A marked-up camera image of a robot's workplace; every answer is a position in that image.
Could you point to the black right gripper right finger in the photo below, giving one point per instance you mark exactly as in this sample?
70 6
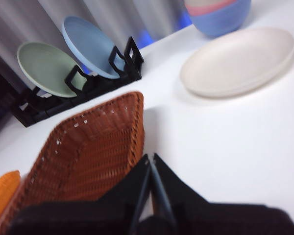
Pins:
210 218

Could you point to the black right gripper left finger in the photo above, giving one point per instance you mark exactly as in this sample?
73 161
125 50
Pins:
88 218

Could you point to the brown woven wicker basket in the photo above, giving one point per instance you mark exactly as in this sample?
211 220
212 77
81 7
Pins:
88 159

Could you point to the orange corn cob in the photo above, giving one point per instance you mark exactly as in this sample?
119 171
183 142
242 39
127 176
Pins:
2 193

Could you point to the black dish rack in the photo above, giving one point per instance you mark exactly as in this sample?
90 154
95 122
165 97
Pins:
107 86

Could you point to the white oval plate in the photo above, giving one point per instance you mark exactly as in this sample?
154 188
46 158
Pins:
235 63

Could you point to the pale green plate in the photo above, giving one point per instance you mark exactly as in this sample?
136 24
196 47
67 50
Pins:
44 66

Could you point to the light blue plate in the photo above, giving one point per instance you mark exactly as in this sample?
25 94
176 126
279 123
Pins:
88 41

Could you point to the grey pleated curtain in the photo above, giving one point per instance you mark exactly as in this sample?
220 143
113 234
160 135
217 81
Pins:
27 19

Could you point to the pink bowl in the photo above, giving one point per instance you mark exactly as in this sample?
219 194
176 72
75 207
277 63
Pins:
201 9

